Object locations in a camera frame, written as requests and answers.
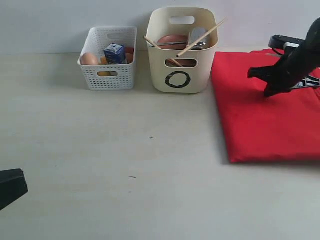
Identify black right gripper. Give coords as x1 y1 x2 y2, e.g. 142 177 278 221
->
247 39 320 98

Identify yellow cheese wedge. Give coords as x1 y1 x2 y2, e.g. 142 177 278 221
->
97 56 111 77

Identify brown wooden spoon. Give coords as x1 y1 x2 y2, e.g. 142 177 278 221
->
166 58 184 68

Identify white perforated plastic basket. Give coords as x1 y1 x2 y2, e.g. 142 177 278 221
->
77 26 138 91

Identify brown clay plate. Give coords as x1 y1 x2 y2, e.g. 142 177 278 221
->
156 35 197 68

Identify brown egg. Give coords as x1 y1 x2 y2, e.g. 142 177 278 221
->
80 52 99 65

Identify orange fried chicken nugget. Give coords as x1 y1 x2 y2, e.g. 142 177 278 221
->
125 53 134 64

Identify red cloth table mat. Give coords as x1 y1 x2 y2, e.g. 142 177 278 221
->
212 49 320 163

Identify blue white milk carton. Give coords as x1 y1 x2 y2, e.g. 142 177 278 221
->
103 43 127 65

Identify red sausage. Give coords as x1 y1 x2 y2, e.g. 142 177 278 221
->
125 47 135 55

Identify cream plastic bin black circle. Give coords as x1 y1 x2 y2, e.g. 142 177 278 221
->
146 7 218 94

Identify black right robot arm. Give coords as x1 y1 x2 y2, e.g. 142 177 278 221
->
247 19 320 97

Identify wooden chopstick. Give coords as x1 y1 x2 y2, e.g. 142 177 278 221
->
143 36 160 49
176 16 228 58

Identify table knife steel blade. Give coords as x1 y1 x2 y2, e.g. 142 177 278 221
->
156 41 187 50

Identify stainless steel cup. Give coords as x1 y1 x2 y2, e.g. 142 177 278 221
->
187 27 211 50

